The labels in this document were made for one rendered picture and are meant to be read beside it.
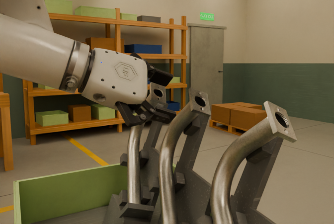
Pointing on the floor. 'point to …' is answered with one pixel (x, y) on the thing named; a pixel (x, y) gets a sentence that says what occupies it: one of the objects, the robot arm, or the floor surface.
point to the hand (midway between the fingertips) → (166, 97)
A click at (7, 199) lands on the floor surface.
